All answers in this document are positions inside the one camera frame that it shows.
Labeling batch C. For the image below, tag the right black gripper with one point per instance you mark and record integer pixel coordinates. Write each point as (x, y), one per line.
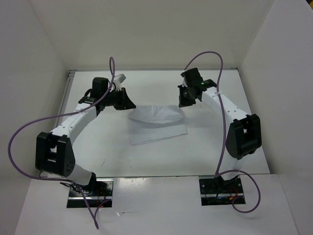
(182, 102)

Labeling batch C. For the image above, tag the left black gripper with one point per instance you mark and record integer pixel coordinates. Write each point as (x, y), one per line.
(125, 103)

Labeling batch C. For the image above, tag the white skirt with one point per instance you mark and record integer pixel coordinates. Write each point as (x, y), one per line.
(151, 123)

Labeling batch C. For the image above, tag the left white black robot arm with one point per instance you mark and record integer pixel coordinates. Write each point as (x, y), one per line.
(54, 152)

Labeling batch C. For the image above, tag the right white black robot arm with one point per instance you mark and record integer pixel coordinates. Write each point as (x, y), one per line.
(241, 131)

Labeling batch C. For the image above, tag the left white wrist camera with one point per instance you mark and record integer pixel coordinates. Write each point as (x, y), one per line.
(118, 80)

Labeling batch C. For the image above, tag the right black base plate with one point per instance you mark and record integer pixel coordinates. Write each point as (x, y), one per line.
(217, 191)

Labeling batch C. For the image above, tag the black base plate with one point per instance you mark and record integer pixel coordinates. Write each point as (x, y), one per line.
(103, 193)
(217, 191)

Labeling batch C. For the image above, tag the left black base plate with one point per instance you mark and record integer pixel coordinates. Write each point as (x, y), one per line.
(103, 193)

